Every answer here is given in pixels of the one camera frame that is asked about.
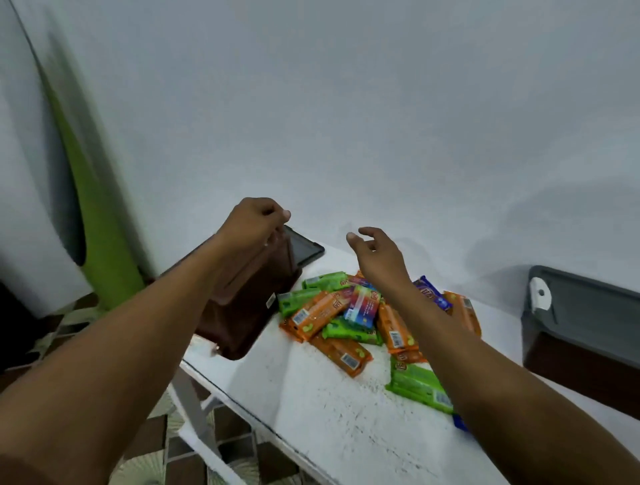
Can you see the person's right forearm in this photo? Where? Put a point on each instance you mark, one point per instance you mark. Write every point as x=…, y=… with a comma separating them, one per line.
x=500, y=399

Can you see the dark grey lid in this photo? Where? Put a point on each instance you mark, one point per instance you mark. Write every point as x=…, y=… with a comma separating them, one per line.
x=305, y=249
x=595, y=315

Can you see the person's right hand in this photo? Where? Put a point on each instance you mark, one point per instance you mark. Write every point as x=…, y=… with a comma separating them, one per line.
x=382, y=262

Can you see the green board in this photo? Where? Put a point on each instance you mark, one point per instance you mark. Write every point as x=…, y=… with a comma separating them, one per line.
x=105, y=250

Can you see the person's left forearm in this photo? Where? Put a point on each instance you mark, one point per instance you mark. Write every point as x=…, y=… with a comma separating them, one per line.
x=125, y=360

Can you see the pile of colourful snacks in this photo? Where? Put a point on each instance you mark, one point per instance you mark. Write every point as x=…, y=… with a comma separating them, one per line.
x=320, y=312

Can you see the person's left hand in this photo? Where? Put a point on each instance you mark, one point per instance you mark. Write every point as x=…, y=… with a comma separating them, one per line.
x=252, y=222

